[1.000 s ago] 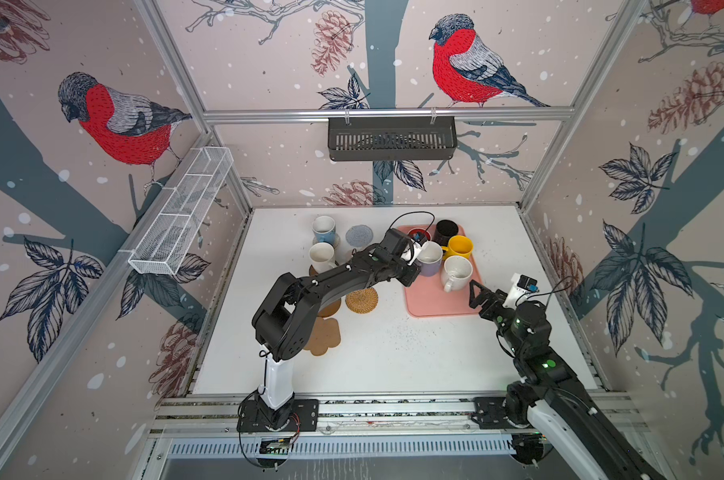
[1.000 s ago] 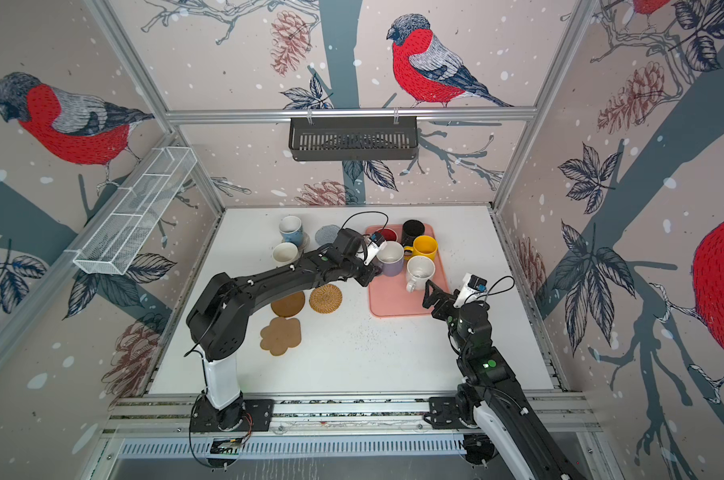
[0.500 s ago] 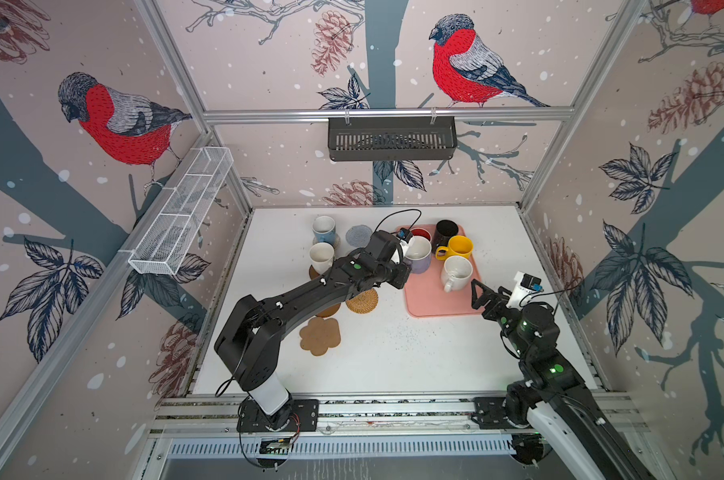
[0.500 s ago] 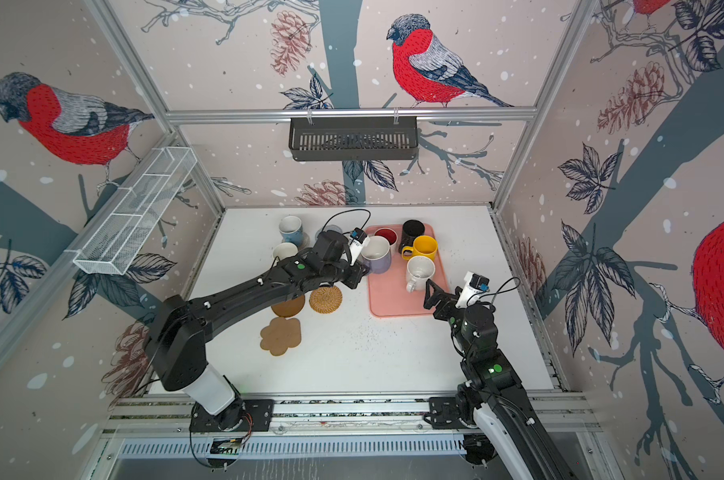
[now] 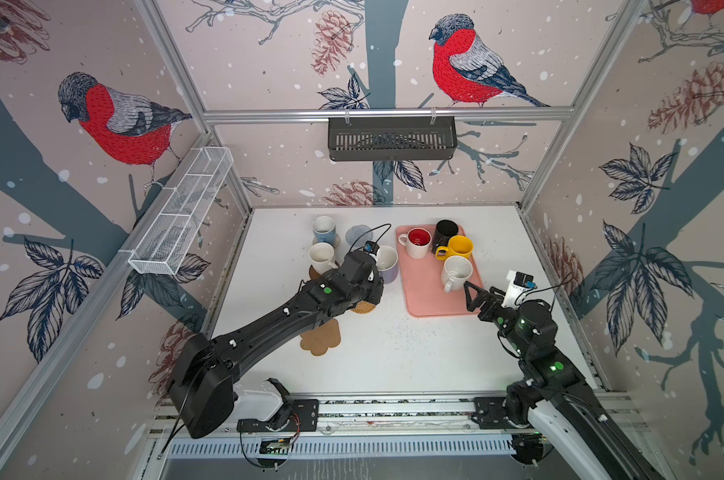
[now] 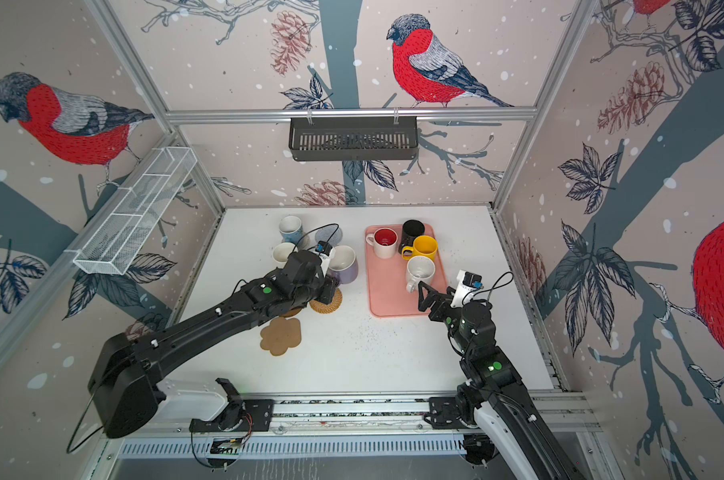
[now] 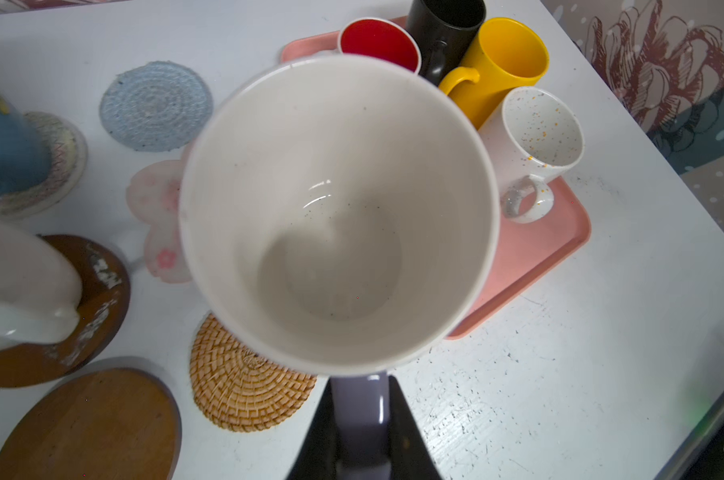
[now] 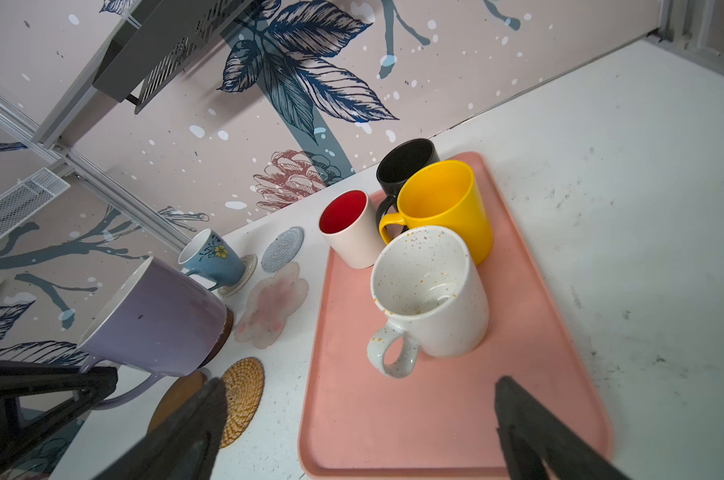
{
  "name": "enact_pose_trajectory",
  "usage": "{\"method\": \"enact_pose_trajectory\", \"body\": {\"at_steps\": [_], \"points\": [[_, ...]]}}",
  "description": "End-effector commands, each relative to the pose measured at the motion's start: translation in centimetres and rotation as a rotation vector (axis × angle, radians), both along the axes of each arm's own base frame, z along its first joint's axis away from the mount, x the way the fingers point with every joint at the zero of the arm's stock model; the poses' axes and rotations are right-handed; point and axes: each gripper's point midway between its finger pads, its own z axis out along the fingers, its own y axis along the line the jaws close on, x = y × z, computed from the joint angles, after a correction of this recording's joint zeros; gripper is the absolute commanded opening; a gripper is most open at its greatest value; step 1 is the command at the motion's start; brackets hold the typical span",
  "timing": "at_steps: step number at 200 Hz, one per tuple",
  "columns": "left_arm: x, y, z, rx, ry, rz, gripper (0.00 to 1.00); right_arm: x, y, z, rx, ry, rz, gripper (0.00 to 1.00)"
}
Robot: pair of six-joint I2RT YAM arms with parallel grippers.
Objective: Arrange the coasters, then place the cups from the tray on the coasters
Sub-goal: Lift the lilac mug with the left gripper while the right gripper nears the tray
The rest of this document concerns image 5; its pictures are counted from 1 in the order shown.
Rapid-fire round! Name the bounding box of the light blue mug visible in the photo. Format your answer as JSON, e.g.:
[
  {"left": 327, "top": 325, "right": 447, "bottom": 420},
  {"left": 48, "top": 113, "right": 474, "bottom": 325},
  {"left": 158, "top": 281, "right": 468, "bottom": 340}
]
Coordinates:
[{"left": 312, "top": 215, "right": 337, "bottom": 248}]

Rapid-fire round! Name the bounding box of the white mesh wire shelf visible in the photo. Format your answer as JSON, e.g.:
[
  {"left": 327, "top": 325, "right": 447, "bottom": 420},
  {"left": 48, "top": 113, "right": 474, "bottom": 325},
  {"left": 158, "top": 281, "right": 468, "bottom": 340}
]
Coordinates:
[{"left": 128, "top": 146, "right": 233, "bottom": 275}]

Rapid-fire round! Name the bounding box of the black mug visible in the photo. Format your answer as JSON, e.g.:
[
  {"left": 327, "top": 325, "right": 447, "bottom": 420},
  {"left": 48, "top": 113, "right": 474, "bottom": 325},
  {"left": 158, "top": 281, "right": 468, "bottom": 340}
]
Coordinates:
[{"left": 432, "top": 219, "right": 459, "bottom": 252}]

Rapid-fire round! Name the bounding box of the small white cup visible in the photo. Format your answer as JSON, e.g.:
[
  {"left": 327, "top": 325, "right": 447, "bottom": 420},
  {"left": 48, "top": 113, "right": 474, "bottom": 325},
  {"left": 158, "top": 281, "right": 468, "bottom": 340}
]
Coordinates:
[{"left": 376, "top": 246, "right": 399, "bottom": 285}]

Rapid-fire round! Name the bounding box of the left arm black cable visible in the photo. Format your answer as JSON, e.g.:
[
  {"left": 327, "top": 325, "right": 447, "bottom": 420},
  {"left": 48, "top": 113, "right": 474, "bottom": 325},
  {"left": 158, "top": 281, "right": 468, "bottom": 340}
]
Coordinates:
[{"left": 348, "top": 223, "right": 393, "bottom": 253}]

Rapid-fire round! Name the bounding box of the dark brown scratched round coaster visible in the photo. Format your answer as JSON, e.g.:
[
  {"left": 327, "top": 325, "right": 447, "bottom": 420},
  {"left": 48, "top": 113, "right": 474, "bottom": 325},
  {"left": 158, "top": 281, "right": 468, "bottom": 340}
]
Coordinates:
[{"left": 309, "top": 266, "right": 322, "bottom": 280}]

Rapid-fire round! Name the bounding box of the rattan woven round coaster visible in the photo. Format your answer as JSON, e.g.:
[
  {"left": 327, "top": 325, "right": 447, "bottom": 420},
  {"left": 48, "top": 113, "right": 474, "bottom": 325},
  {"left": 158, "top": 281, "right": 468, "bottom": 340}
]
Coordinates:
[{"left": 351, "top": 301, "right": 376, "bottom": 314}]

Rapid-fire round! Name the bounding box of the black hanging wire basket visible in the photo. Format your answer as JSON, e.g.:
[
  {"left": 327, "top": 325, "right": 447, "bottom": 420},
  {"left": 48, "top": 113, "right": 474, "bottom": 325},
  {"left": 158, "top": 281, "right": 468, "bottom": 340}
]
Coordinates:
[{"left": 328, "top": 117, "right": 457, "bottom": 162}]

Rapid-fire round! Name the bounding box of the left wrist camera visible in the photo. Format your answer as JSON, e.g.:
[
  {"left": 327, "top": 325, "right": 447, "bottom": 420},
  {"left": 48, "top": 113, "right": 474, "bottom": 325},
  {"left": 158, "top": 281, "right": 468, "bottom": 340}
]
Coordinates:
[{"left": 363, "top": 240, "right": 380, "bottom": 258}]

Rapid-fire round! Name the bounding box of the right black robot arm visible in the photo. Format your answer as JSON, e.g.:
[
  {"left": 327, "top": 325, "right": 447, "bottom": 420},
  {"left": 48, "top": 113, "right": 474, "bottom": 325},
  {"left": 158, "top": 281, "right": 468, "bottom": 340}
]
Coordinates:
[{"left": 463, "top": 282, "right": 662, "bottom": 479}]

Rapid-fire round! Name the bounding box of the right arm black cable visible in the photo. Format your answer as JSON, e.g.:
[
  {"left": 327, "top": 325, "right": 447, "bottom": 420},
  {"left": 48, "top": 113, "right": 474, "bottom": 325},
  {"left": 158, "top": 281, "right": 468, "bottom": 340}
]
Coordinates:
[{"left": 514, "top": 277, "right": 573, "bottom": 307}]

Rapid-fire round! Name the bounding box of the blue woven round coaster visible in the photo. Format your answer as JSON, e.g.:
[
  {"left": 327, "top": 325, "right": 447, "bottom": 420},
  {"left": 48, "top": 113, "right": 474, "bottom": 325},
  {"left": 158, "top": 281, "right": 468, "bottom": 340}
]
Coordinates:
[{"left": 345, "top": 225, "right": 373, "bottom": 249}]

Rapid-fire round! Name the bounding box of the aluminium front rail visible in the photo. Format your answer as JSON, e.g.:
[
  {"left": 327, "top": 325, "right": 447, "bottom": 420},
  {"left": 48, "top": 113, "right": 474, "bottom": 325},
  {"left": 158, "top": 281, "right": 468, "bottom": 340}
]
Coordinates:
[{"left": 148, "top": 391, "right": 649, "bottom": 437}]

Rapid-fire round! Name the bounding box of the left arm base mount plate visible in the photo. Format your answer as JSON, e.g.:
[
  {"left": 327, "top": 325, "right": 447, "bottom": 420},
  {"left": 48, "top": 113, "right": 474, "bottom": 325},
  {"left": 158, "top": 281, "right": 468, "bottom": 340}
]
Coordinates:
[{"left": 236, "top": 399, "right": 319, "bottom": 433}]

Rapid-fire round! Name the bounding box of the pink rectangular tray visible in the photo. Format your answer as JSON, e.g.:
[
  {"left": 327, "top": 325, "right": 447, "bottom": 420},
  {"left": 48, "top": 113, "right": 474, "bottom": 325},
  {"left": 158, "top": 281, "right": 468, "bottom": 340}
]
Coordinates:
[{"left": 396, "top": 224, "right": 469, "bottom": 318}]

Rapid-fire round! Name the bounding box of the white mug red inside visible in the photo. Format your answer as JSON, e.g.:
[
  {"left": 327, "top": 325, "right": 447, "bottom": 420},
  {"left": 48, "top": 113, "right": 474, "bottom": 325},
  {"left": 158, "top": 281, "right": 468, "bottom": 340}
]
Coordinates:
[{"left": 398, "top": 227, "right": 432, "bottom": 260}]

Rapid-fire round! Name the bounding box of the yellow mug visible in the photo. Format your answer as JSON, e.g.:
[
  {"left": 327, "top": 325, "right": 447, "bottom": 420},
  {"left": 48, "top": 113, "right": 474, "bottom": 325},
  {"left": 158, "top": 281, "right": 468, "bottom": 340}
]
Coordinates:
[{"left": 435, "top": 235, "right": 474, "bottom": 261}]

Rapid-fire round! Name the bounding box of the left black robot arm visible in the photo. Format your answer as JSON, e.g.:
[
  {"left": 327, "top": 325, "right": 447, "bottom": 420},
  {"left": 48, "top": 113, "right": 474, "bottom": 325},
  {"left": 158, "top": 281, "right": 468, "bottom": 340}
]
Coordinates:
[{"left": 167, "top": 250, "right": 384, "bottom": 439}]

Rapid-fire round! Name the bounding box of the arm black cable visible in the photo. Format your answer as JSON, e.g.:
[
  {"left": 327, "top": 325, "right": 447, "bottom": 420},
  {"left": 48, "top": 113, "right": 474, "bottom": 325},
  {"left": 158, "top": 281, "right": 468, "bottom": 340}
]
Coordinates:
[
  {"left": 514, "top": 277, "right": 573, "bottom": 307},
  {"left": 348, "top": 223, "right": 393, "bottom": 253}
]

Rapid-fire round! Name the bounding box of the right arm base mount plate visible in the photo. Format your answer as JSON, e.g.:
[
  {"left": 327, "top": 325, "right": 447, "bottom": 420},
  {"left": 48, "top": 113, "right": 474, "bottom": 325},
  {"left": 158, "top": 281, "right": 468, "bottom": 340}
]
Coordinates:
[{"left": 470, "top": 392, "right": 557, "bottom": 430}]

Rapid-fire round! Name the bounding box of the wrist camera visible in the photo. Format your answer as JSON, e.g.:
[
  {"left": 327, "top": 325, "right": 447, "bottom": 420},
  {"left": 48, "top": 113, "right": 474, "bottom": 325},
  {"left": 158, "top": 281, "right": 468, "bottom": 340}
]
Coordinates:
[
  {"left": 502, "top": 270, "right": 537, "bottom": 309},
  {"left": 363, "top": 240, "right": 380, "bottom": 258}
]

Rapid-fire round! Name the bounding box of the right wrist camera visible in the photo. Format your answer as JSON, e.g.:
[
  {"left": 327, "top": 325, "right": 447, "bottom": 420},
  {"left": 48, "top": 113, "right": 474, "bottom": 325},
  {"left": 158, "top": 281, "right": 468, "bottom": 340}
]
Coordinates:
[{"left": 502, "top": 270, "right": 537, "bottom": 309}]

